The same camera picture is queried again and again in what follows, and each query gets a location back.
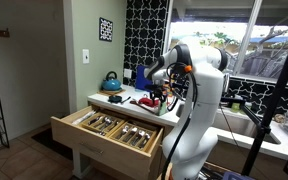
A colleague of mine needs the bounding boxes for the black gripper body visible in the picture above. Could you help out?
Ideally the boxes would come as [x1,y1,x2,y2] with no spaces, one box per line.
[150,85,168,101]

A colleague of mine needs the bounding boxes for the green sponge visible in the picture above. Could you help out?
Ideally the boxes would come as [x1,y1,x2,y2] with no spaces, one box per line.
[158,101,168,117]

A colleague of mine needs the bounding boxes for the red item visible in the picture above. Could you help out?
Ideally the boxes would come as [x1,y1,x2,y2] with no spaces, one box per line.
[137,96,160,108]

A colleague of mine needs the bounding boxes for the dark wooden utensil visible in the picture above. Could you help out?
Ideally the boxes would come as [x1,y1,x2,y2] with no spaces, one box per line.
[129,99,160,116]

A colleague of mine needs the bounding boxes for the blue cutting board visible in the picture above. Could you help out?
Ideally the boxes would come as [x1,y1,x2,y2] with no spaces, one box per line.
[135,64,153,92]

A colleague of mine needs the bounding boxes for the steel tablespoon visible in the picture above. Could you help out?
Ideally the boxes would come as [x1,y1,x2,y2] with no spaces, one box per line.
[138,132,152,150]

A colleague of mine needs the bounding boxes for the black round item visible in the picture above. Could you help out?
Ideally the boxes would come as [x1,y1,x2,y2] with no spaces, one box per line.
[108,95,123,104]

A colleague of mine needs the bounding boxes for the wooden trivet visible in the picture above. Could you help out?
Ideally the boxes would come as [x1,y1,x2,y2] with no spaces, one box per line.
[97,88,126,97]

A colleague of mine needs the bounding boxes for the teal kettle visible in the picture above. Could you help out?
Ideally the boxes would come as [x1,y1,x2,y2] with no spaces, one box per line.
[101,70,123,92]

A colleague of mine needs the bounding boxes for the large wooden cutlery organizer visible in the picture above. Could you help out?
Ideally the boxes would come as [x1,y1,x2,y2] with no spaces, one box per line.
[108,120,158,154]

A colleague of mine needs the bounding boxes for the small wooden cutlery organizer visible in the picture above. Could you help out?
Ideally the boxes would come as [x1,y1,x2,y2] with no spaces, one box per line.
[80,113,126,137]

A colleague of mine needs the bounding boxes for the white item in drawer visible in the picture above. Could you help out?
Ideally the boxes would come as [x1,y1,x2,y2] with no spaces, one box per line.
[71,110,98,127]

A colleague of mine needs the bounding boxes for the green cup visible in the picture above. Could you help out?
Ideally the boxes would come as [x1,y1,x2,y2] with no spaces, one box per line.
[231,102,242,113]

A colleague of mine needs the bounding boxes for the stainless steel sink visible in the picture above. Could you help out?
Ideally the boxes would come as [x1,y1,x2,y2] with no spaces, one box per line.
[213,109,282,145]

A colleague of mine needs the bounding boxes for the black white patterned picture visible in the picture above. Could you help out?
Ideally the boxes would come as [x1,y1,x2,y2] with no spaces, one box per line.
[98,17,114,43]

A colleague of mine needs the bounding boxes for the light wooden drawer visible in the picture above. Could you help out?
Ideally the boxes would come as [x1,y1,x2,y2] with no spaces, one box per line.
[50,104,165,180]

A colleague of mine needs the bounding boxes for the blue item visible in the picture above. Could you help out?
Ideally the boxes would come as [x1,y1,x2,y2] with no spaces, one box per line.
[222,171,256,180]

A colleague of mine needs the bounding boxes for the black tripod stand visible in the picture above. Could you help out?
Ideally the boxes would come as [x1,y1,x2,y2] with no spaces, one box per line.
[220,51,288,178]

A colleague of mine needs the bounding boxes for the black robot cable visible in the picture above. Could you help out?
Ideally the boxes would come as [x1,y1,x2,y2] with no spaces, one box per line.
[160,61,199,180]

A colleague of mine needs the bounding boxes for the white wall outlet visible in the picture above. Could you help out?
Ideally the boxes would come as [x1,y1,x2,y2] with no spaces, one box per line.
[123,68,133,79]

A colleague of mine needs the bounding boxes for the metal drawer handle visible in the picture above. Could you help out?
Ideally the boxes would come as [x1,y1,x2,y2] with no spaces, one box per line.
[79,142,105,155]

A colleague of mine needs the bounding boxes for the white light switch plate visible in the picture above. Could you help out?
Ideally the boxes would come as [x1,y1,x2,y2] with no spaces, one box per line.
[82,48,90,65]

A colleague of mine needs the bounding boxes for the white window frame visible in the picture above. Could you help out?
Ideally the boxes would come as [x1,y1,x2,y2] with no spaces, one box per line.
[165,0,288,88]

